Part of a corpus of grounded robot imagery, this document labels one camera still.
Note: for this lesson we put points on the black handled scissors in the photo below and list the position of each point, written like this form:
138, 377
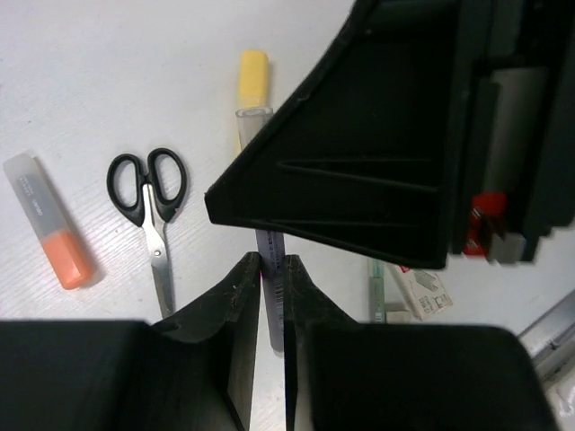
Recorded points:
151, 211

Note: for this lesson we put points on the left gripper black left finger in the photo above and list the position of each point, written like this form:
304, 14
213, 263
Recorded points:
191, 371

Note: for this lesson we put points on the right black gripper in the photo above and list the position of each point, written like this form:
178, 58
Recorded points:
514, 62

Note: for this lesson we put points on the orange highlighter marker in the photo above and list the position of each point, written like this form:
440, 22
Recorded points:
61, 245

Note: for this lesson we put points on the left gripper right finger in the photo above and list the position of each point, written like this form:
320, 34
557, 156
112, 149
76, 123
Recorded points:
341, 374

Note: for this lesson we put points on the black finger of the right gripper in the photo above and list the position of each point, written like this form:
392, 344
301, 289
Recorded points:
358, 157

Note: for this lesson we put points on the purple pastel highlighter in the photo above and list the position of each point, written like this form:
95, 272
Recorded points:
271, 247

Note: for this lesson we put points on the yellow highlighter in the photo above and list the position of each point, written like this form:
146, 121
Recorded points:
253, 111

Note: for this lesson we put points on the white eraser with label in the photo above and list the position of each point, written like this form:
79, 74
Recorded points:
422, 291

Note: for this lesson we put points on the grey white eraser block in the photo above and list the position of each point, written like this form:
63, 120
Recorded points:
397, 313

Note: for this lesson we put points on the green pastel marker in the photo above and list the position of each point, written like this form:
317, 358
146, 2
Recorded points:
376, 290

